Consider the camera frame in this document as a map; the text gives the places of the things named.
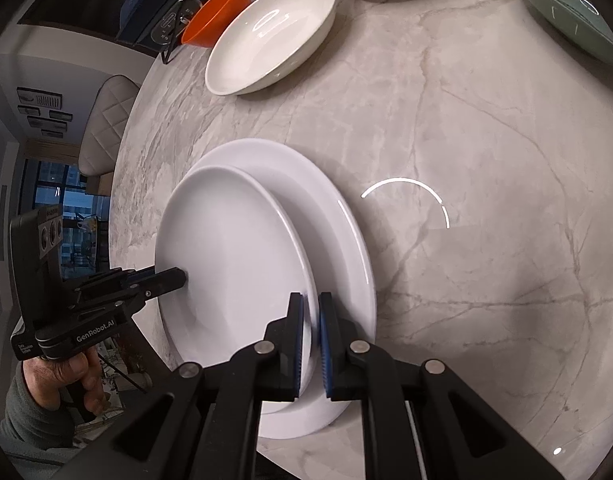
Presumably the dark window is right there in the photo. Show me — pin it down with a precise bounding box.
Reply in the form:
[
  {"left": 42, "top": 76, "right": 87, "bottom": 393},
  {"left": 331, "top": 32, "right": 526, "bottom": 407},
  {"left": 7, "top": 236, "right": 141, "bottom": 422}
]
[{"left": 24, "top": 157, "right": 112, "bottom": 271}]

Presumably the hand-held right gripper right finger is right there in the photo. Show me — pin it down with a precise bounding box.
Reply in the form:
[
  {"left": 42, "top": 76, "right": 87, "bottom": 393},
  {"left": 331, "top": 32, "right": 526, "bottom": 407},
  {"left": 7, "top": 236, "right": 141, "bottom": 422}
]
[{"left": 319, "top": 291, "right": 567, "bottom": 480}]

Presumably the black wire rack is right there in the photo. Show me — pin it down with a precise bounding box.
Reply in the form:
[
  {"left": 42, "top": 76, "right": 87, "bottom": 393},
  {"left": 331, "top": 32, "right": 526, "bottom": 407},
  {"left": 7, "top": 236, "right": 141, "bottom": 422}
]
[{"left": 161, "top": 0, "right": 207, "bottom": 66}]

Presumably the person's left hand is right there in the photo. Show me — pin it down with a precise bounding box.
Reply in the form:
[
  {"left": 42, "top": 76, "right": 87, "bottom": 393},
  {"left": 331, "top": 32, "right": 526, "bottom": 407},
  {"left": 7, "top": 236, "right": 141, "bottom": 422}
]
[{"left": 20, "top": 344, "right": 110, "bottom": 418}]

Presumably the orange bowl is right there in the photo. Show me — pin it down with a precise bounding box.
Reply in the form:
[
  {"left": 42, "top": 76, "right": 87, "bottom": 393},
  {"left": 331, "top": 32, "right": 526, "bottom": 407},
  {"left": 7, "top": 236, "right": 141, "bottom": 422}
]
[{"left": 180, "top": 0, "right": 252, "bottom": 49}]

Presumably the large white plate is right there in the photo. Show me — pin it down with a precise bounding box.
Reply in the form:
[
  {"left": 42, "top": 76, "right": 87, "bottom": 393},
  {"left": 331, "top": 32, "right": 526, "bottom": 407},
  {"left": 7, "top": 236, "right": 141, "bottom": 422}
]
[{"left": 159, "top": 138, "right": 377, "bottom": 440}]

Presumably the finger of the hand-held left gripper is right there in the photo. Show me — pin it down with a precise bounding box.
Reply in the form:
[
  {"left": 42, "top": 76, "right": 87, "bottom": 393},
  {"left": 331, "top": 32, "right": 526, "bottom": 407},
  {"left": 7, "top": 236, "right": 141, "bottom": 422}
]
[
  {"left": 119, "top": 266, "right": 188, "bottom": 306},
  {"left": 75, "top": 267, "right": 157, "bottom": 295}
]

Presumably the beige quilted chair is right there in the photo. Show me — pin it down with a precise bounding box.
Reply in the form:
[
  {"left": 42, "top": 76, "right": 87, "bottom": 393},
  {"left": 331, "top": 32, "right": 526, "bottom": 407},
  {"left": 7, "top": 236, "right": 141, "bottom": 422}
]
[{"left": 78, "top": 75, "right": 141, "bottom": 176}]

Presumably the small white plate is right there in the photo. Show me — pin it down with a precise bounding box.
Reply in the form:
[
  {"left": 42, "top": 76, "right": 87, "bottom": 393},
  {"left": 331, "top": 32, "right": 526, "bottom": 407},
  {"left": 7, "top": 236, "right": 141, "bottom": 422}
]
[{"left": 155, "top": 165, "right": 319, "bottom": 413}]

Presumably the green plate with blue pattern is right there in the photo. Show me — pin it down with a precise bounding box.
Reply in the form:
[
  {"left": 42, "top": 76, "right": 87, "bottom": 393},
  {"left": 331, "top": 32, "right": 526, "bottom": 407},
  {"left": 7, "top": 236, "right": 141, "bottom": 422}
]
[{"left": 503, "top": 0, "right": 613, "bottom": 68}]

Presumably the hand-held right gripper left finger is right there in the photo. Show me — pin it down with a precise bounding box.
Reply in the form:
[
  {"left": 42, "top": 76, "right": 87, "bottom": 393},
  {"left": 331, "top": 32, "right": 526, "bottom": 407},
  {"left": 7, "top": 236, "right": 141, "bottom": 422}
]
[{"left": 51, "top": 292, "right": 307, "bottom": 480}]

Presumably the person's left forearm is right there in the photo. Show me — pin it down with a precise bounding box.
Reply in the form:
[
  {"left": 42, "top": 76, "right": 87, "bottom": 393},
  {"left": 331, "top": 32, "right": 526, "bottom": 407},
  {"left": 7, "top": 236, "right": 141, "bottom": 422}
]
[{"left": 0, "top": 360, "right": 87, "bottom": 466}]

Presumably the white shallow bowl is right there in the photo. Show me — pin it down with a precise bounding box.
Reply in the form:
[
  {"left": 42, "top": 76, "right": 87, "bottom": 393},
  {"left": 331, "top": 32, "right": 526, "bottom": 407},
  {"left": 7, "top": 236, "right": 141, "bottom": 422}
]
[{"left": 205, "top": 0, "right": 337, "bottom": 97}]

